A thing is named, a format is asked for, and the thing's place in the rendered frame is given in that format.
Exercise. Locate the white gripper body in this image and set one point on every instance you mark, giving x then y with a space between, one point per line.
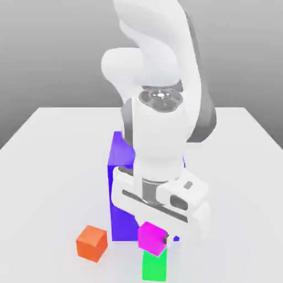
126 203

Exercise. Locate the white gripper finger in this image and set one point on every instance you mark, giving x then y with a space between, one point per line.
166 239

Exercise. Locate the small magenta cube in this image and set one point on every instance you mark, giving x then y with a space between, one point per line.
151 237

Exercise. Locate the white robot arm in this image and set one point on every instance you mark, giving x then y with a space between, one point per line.
159 137

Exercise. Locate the small green cube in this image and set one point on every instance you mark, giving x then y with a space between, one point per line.
154 268

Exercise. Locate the small orange cube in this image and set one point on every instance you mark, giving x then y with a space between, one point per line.
91 244

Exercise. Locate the large blue box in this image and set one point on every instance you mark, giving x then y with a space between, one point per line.
121 225

